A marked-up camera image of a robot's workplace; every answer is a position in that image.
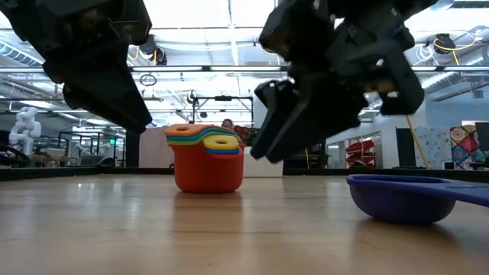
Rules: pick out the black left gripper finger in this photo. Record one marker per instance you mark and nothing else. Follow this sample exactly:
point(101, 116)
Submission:
point(111, 103)

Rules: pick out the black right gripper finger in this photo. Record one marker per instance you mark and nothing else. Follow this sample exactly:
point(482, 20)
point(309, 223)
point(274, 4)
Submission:
point(273, 99)
point(324, 114)

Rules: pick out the yellow measuring cup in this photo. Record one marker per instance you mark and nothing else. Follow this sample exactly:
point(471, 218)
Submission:
point(221, 143)

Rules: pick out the orange measuring cup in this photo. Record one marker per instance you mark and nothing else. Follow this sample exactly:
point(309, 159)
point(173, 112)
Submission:
point(183, 129)

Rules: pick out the green measuring cup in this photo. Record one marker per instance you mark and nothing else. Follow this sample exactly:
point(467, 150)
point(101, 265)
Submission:
point(183, 141)

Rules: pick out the red measuring cup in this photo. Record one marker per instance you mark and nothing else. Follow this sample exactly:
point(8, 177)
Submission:
point(206, 172)

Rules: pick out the dark indigo measuring cup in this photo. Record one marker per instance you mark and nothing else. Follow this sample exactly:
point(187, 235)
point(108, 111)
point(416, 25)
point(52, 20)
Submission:
point(401, 202)

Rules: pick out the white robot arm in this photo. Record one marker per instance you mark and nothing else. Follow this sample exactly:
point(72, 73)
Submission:
point(24, 130)

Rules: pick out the red storage bins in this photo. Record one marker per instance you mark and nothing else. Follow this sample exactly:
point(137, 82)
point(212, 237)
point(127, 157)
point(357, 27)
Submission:
point(361, 151)

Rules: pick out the person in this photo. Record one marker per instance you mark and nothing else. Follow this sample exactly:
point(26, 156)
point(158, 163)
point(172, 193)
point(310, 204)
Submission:
point(227, 123)

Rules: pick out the black partition panel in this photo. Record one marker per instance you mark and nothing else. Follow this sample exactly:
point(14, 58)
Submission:
point(132, 151)

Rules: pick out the beige curtain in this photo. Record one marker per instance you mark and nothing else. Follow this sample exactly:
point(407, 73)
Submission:
point(153, 149)

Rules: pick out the colourful patterned cloth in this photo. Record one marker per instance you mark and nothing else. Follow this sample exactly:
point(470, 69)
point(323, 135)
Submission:
point(464, 147)

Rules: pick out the black metal stand frame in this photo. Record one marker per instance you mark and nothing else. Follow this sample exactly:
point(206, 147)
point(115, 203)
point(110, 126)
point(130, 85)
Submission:
point(223, 98)

